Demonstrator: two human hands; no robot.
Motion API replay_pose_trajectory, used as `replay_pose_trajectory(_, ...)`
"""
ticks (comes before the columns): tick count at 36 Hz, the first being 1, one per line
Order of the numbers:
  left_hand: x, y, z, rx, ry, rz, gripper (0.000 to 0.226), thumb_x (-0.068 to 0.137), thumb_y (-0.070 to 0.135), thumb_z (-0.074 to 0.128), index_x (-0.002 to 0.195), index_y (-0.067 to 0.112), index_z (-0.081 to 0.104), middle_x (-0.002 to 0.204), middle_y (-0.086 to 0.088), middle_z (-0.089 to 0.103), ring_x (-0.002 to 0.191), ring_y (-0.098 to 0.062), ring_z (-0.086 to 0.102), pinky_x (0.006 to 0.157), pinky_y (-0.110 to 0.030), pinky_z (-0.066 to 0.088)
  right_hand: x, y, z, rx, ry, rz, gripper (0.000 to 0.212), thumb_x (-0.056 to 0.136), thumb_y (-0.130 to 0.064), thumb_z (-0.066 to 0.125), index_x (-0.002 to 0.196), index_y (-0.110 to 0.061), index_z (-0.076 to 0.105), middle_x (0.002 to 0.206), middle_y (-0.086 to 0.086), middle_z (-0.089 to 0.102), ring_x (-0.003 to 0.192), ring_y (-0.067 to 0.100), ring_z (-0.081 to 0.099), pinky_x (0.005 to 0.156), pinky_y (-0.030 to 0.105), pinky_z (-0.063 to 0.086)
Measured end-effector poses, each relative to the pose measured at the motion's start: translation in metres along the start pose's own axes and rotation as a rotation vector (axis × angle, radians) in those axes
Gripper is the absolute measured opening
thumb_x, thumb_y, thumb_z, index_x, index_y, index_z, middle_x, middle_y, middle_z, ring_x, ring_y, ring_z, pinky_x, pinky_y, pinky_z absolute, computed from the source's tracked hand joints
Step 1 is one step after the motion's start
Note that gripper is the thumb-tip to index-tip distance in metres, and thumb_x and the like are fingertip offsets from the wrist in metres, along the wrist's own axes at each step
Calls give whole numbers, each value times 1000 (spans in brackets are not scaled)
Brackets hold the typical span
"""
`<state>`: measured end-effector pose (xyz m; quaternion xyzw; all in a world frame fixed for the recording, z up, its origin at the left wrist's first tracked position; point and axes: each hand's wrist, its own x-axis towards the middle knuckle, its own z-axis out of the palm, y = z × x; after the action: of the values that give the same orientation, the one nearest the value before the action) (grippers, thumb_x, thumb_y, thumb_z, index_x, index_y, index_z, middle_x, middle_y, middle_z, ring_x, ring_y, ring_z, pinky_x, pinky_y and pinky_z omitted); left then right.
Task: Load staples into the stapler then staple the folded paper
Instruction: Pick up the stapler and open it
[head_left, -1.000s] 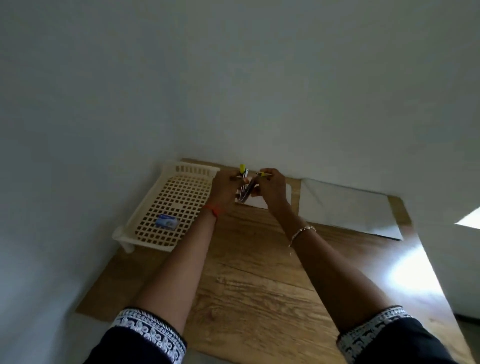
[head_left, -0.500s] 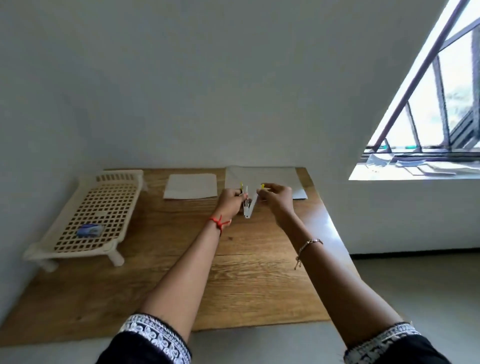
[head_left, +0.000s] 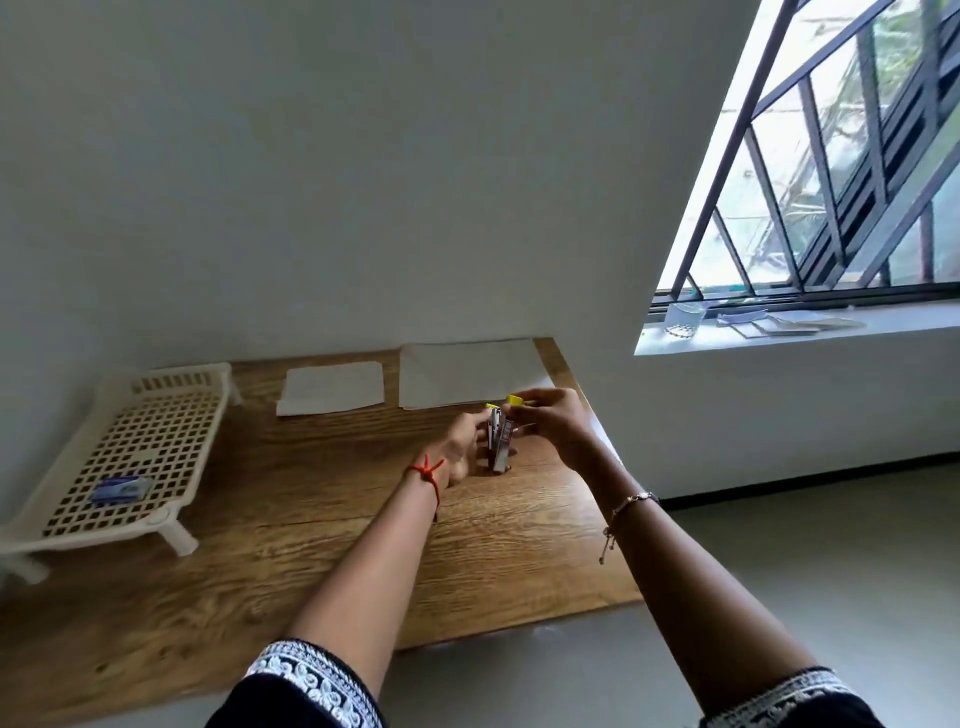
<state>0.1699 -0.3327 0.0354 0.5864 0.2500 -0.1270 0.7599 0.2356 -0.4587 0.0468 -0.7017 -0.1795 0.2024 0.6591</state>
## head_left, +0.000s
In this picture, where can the person's left fingers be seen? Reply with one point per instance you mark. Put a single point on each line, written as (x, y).
(475, 435)

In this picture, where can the clear glass cup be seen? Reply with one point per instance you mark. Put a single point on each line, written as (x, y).
(685, 319)

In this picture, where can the small white paper sheet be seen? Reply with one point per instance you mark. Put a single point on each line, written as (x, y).
(331, 388)

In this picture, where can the person's right forearm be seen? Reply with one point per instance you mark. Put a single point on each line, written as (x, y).
(697, 585)

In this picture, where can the person's right thumb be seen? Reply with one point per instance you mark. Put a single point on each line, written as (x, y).
(531, 428)

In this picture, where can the yellow and silver stapler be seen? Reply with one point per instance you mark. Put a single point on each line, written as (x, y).
(499, 441)

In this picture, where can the person's left hand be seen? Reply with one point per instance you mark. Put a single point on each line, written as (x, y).
(452, 448)

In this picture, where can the white plastic lattice rack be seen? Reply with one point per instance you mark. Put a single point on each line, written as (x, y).
(127, 457)

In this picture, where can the black sleeve with white trim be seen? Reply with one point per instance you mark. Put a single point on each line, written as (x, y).
(307, 686)
(795, 701)

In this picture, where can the dark metal window grille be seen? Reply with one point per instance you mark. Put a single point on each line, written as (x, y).
(825, 187)

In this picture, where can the large white paper sheet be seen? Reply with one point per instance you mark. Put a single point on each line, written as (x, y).
(472, 371)

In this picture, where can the blue staple box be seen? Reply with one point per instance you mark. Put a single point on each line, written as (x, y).
(120, 489)

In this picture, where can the person's left forearm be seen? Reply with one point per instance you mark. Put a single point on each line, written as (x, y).
(360, 570)

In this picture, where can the person's right hand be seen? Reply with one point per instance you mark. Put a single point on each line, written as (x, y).
(564, 424)

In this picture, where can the pale blue paper sheet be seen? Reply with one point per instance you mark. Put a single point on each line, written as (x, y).
(741, 316)

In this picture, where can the white booklet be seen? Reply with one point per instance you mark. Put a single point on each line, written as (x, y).
(802, 325)

